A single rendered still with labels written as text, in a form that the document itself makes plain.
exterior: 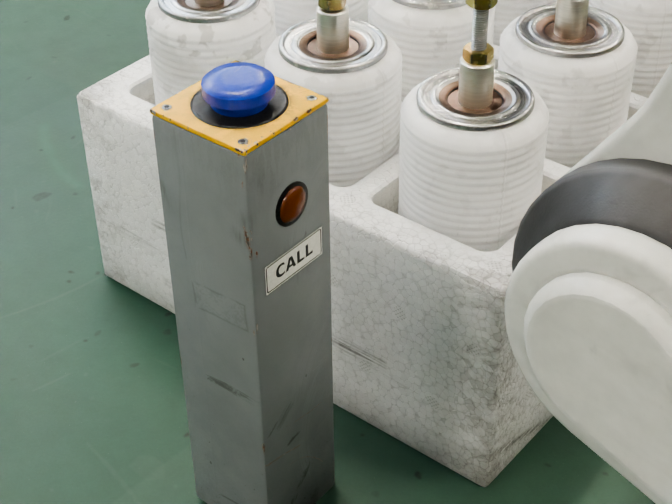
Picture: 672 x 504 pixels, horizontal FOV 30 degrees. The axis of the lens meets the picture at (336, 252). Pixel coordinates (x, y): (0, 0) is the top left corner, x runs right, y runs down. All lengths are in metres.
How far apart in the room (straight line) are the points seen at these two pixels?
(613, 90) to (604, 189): 0.38
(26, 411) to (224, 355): 0.26
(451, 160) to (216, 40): 0.21
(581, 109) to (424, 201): 0.14
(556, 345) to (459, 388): 0.33
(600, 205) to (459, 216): 0.30
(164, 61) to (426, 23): 0.19
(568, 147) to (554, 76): 0.06
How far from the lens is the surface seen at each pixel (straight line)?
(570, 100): 0.88
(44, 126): 1.30
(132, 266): 1.05
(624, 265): 0.50
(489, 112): 0.80
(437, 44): 0.93
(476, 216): 0.81
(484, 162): 0.79
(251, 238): 0.68
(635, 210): 0.51
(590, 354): 0.52
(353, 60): 0.86
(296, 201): 0.70
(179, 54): 0.92
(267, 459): 0.80
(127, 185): 0.99
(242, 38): 0.92
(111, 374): 0.99
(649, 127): 0.51
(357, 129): 0.86
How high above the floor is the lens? 0.67
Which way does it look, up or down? 38 degrees down
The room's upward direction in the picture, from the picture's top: 1 degrees counter-clockwise
